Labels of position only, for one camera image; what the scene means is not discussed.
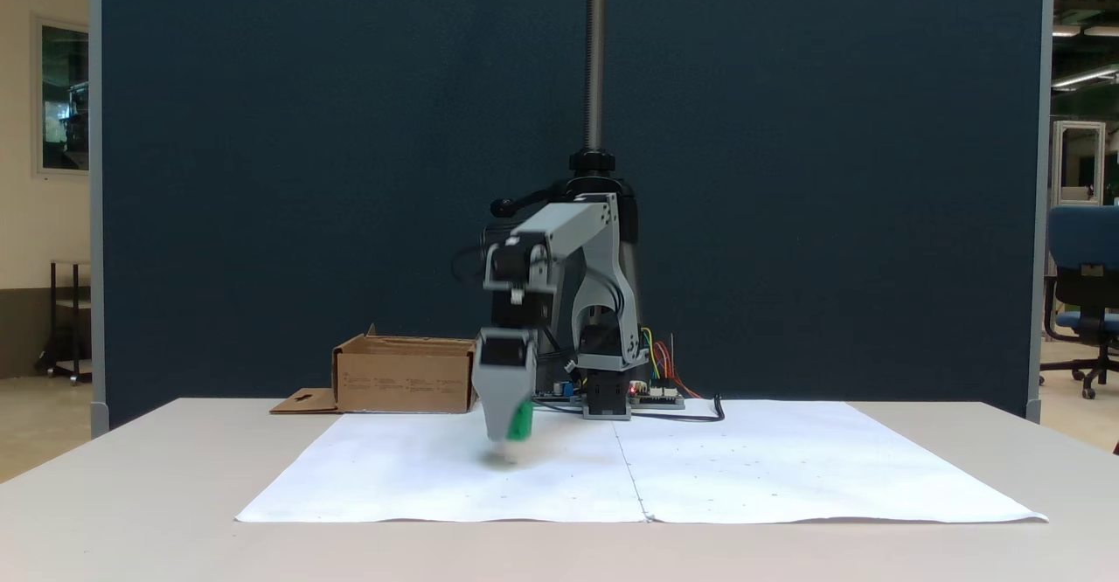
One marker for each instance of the fluorescent ceiling light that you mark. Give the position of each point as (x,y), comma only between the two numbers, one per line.
(1084,77)

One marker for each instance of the white paper sheet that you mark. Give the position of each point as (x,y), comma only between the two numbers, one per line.
(393,477)
(830,468)

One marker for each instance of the black side table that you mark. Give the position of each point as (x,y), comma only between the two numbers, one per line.
(70,302)

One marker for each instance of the brown cardboard box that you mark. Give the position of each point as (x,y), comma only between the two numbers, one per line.
(406,381)

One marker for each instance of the framed wall window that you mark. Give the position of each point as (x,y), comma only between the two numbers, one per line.
(63,97)

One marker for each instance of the dark blue partition panel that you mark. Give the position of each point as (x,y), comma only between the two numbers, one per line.
(306,171)

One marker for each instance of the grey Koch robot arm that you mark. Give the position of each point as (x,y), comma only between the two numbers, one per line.
(577,224)

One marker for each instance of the blue circuit board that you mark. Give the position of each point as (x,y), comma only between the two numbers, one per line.
(559,392)

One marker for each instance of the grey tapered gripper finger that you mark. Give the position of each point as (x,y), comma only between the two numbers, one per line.
(495,398)

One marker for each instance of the black camera stand pole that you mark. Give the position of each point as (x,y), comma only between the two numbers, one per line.
(594,58)

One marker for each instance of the green dice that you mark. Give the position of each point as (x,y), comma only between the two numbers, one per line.
(521,421)

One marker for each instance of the grey framed cabinet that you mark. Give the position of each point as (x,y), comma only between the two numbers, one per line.
(1079,162)

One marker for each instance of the blue office chair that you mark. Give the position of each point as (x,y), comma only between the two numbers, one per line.
(1084,250)

